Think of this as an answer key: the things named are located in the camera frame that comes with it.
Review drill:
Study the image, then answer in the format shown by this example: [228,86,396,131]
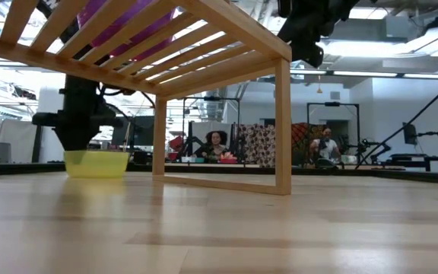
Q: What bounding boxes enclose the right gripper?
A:
[278,0,334,69]

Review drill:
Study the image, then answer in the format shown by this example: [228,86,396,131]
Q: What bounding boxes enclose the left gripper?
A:
[32,75,124,164]

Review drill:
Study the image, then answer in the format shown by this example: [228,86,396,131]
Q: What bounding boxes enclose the yellow plastic bowl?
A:
[63,150,131,179]

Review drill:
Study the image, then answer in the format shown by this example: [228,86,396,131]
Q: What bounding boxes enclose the pink plastic bowl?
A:
[76,0,178,62]

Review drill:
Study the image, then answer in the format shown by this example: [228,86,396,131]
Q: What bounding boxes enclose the wooden slatted shelf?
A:
[0,0,293,196]

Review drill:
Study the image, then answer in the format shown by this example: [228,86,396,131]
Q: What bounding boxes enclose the black computer monitor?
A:
[131,116,155,148]
[111,125,132,147]

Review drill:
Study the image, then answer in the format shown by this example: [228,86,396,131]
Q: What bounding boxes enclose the long ceiling light strip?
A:
[290,69,438,80]

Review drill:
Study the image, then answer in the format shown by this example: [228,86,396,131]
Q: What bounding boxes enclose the white partition panel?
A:
[0,119,37,164]

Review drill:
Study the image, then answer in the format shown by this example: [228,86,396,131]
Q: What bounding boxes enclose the orange patterned cloth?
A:
[290,122,325,164]

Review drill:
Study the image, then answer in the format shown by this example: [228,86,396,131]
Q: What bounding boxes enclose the person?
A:
[309,127,342,164]
[194,130,230,161]

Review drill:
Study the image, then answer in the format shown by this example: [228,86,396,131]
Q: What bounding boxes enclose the circle patterned cloth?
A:
[237,123,277,168]

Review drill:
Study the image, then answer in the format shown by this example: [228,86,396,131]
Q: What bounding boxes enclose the small black monitor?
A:
[402,122,419,146]

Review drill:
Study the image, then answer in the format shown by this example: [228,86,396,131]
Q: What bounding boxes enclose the red plastic item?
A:
[220,151,239,164]

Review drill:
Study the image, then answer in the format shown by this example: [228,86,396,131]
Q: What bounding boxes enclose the black metal frame stand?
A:
[306,101,360,148]
[182,95,242,161]

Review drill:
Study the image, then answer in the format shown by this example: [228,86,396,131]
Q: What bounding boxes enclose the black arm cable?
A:
[97,84,156,111]

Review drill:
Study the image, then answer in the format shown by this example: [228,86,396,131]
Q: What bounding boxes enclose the black table border rail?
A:
[0,161,438,186]

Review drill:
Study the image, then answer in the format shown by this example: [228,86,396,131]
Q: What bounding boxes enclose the thin black cable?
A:
[355,74,438,168]

